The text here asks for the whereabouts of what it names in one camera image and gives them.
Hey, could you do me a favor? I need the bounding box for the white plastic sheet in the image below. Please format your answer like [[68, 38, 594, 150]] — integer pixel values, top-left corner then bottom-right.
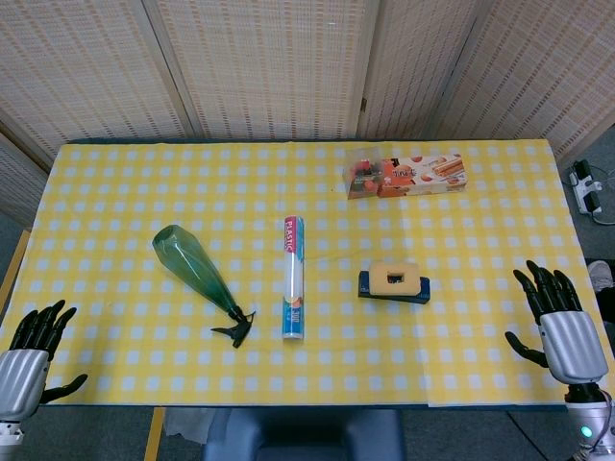
[[162, 407, 218, 446]]

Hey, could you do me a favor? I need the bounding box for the white power cable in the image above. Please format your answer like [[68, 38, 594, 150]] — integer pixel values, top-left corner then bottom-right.
[[588, 165, 615, 227]]

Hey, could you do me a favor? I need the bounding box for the grey shoe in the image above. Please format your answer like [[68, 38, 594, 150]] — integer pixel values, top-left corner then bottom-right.
[[587, 258, 615, 292]]

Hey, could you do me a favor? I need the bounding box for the woven folding screen panel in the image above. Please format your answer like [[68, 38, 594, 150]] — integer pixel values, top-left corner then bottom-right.
[[143, 0, 383, 141], [357, 0, 486, 140], [0, 0, 198, 167], [439, 0, 615, 162]]

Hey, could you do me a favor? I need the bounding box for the white power strip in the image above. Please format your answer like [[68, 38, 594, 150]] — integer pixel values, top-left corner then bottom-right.
[[569, 160, 605, 216]]

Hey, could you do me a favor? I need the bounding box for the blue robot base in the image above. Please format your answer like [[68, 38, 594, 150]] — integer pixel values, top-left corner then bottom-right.
[[201, 407, 407, 461]]

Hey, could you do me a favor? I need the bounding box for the clear plastic snack box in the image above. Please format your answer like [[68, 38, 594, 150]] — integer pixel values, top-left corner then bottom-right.
[[346, 147, 385, 201]]

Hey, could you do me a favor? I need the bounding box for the green spray bottle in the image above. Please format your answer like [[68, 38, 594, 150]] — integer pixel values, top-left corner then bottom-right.
[[152, 224, 257, 350]]

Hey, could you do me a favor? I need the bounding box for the yellow sponge with hole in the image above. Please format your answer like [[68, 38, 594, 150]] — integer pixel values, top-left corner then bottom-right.
[[367, 261, 422, 296]]

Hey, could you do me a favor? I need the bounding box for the plastic wrap roll box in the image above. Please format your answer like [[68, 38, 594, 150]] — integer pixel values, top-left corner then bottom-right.
[[282, 215, 308, 343]]

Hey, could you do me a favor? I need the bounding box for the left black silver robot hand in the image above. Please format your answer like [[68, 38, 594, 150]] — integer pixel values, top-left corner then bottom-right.
[[0, 300, 89, 424]]

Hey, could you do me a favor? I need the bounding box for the yellow blue sponge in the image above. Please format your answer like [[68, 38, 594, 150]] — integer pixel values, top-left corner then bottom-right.
[[357, 270, 431, 306]]

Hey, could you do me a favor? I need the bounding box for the orange snack box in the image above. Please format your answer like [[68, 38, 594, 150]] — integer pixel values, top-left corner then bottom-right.
[[376, 153, 469, 199]]

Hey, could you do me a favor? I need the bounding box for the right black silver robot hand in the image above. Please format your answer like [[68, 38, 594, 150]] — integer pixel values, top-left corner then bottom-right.
[[504, 259, 609, 385]]

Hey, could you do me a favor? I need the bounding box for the yellow checked tablecloth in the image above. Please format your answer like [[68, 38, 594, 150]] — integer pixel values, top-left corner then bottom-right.
[[0, 138, 615, 410]]

